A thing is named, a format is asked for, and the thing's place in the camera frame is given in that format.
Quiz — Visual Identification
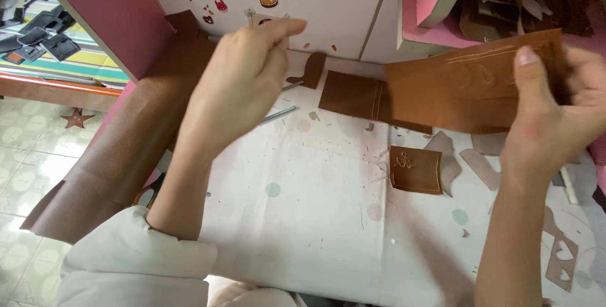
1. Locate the person's right hand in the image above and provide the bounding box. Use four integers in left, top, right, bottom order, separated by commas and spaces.
500, 45, 606, 177

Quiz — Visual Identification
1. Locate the person's left hand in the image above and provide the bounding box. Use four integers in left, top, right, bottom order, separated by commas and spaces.
180, 18, 308, 148

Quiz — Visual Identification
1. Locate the large brown embossed leather piece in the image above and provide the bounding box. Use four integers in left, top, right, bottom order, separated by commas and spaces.
384, 28, 569, 134

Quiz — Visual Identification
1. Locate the boot-shaped brown leather cutout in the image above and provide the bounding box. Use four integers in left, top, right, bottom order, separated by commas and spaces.
286, 52, 327, 90

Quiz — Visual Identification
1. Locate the grey metal tool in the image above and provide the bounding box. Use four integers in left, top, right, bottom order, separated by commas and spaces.
259, 105, 298, 125

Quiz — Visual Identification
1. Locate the dark brown stitched leather piece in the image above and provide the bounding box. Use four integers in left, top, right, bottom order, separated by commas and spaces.
318, 70, 433, 135

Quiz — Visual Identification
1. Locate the pink shelf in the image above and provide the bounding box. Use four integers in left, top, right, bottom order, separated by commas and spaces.
397, 0, 484, 57

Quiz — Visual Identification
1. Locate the pink cabinet panel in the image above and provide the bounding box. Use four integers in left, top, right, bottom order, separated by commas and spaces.
29, 0, 177, 83

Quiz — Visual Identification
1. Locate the brown leather roll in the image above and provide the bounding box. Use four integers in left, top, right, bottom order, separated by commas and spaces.
20, 10, 217, 245

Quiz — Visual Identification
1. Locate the white polka dot table cover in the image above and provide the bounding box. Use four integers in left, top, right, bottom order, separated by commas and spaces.
156, 50, 606, 307

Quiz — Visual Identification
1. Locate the small embossed brown leather square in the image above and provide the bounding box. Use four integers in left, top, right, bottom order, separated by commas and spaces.
389, 145, 444, 196

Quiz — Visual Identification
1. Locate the grey leather scrap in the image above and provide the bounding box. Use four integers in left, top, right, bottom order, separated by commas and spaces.
424, 131, 463, 197

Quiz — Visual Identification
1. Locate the striped mat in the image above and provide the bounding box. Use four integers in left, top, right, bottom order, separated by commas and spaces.
0, 0, 130, 85

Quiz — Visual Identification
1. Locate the brown star leather cutout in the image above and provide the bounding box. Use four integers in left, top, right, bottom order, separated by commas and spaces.
60, 107, 95, 130

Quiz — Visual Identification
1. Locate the pile of black leather parts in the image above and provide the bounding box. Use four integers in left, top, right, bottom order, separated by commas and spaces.
0, 0, 82, 65

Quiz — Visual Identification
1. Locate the white stick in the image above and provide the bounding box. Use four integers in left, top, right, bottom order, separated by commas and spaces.
561, 167, 579, 205

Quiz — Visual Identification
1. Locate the leather strip with heart cutouts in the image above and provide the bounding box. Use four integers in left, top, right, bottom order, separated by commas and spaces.
543, 205, 579, 293

